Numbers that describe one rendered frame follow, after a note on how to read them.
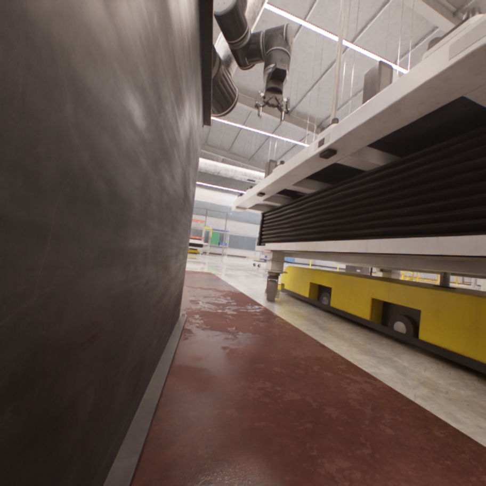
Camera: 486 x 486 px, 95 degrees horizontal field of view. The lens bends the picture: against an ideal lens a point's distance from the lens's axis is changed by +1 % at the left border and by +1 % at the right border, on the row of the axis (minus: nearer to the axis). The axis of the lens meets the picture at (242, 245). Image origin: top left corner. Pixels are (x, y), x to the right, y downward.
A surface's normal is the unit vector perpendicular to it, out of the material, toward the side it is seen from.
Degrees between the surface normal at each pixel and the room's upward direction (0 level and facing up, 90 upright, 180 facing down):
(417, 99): 180
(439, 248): 90
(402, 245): 90
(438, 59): 90
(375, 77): 90
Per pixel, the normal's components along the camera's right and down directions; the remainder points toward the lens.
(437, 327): -0.95, -0.12
